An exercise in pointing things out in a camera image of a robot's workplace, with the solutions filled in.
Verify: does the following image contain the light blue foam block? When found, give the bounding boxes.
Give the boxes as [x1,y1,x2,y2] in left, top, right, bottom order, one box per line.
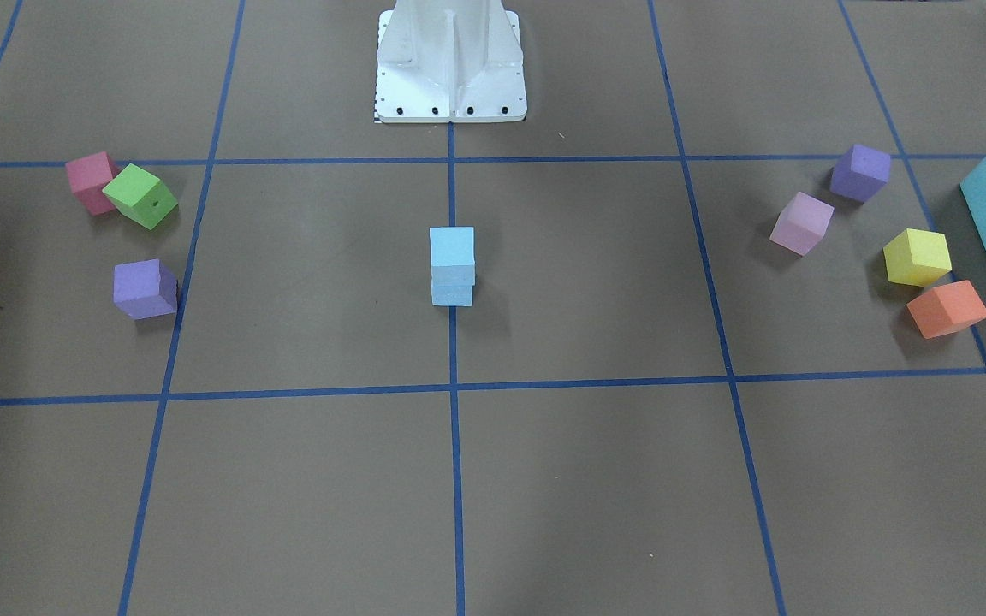
[431,283,476,307]
[428,227,476,286]

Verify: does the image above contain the light pink foam block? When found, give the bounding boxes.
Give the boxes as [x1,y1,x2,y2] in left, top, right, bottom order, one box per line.
[769,192,835,257]

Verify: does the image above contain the purple foam block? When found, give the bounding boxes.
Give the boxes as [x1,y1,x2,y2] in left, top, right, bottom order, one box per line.
[112,260,179,320]
[829,144,892,203]

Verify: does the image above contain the yellow foam block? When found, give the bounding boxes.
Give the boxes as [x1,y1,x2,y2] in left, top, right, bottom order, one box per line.
[882,228,953,287]

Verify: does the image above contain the pink foam block near green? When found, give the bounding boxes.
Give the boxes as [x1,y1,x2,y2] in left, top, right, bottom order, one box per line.
[65,151,121,216]

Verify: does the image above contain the orange foam block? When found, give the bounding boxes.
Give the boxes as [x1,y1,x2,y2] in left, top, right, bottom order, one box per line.
[906,280,986,340]

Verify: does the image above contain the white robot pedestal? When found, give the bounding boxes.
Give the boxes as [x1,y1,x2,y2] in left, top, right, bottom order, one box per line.
[373,1,528,124]

